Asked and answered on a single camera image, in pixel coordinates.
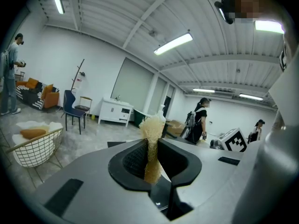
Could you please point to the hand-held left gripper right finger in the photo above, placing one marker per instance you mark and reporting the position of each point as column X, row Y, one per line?
column 205, row 169

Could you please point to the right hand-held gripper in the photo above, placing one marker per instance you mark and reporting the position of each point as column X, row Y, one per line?
column 233, row 140

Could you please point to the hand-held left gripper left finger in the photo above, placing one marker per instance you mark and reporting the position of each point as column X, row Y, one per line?
column 93, row 178

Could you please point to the beige loofah scrubber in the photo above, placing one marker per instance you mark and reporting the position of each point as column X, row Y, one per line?
column 152, row 148

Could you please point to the cardboard box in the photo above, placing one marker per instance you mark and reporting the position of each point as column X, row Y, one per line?
column 175, row 127

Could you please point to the white vanity cabinet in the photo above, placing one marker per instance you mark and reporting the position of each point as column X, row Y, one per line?
column 112, row 112

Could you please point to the white pump bottle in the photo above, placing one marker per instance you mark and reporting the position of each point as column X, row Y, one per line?
column 161, row 115

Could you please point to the orange oblong pillow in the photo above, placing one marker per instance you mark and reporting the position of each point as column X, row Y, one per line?
column 32, row 133

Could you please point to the dark blue chair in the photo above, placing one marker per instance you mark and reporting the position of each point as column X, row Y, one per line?
column 70, row 106

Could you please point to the dark green bathtub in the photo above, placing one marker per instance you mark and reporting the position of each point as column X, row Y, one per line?
column 140, row 116

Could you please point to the orange sofa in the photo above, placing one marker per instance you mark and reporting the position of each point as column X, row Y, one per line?
column 52, row 99

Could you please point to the orange cushion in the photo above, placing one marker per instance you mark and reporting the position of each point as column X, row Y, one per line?
column 31, row 82
column 47, row 90

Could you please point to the grey roller blind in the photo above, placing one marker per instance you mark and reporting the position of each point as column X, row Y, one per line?
column 133, row 85

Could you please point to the wooden branch coat rack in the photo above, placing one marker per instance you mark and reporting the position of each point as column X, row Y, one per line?
column 76, row 78

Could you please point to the black white striped blanket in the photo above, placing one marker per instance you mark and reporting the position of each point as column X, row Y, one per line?
column 30, row 97

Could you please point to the person's head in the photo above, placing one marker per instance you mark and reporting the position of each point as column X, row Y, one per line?
column 248, row 1

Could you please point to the wooden frame side chair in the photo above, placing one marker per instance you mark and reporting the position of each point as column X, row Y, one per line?
column 82, row 107

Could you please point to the black head-mounted camera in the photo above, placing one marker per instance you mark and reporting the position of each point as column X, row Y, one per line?
column 225, row 6

